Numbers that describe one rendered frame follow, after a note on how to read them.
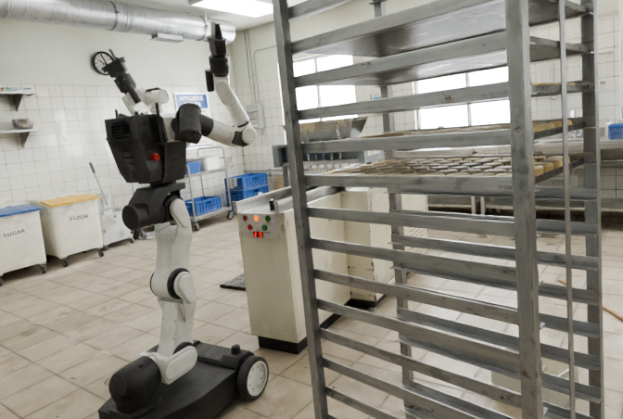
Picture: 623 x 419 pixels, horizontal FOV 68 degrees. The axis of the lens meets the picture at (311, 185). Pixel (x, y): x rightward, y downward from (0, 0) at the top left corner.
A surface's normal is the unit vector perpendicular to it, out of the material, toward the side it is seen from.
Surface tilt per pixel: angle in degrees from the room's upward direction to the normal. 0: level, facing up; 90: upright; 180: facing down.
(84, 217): 92
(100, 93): 90
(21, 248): 92
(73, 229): 92
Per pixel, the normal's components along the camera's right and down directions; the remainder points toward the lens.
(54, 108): 0.80, 0.00
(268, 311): -0.50, 0.16
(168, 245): -0.51, -0.11
